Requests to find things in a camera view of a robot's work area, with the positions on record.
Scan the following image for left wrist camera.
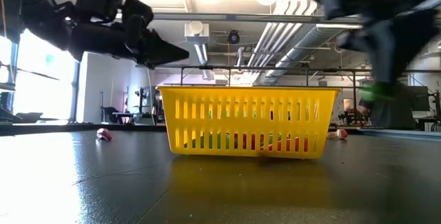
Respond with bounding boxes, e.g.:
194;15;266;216
74;0;124;23

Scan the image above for black ceiling camera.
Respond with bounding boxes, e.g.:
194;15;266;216
227;30;241;45

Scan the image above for red toy chili pepper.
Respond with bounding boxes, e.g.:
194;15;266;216
96;128;113;142
234;133;266;150

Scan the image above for green toy chili pepper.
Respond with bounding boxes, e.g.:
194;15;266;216
184;133;230;149

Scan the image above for yellow plastic basket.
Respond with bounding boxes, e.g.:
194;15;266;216
156;85;342;160

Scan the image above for black metal rail frame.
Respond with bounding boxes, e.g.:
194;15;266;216
178;64;441;128

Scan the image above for white ceiling pipes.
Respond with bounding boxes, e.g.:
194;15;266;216
247;0;320;68

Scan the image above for black background monitor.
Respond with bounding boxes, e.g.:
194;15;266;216
411;85;431;112

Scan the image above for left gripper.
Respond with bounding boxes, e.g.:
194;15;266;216
68;0;190;70

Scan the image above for bright large window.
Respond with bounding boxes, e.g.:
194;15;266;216
0;27;79;121

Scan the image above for grey ceiling beam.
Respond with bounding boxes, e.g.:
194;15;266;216
153;12;362;24

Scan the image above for large silver air duct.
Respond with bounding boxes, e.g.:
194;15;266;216
263;23;349;84

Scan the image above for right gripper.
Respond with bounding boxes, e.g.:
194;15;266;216
338;8;440;84

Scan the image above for black office chair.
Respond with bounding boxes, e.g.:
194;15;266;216
102;105;120;124

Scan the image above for white ceiling unit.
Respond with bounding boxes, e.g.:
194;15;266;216
184;22;210;44

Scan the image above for black table mat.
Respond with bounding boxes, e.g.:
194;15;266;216
0;129;441;224

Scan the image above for red-capped toy mushroom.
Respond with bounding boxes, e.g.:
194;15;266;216
326;128;349;141

